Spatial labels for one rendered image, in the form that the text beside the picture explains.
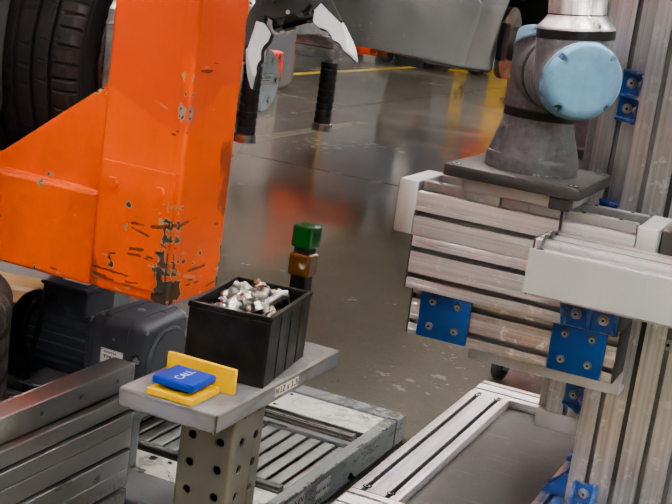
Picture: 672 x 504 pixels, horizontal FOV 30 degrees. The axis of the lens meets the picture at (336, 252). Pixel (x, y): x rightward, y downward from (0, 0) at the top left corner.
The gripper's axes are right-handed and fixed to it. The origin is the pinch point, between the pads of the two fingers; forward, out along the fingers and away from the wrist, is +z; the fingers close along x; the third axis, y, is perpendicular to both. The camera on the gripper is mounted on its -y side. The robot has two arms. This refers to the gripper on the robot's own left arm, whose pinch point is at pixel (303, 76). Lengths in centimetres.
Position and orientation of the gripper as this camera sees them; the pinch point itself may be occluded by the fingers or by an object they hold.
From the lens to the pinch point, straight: 173.6
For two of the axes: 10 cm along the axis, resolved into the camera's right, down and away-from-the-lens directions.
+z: 2.2, 9.7, -0.7
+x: -9.6, 2.3, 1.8
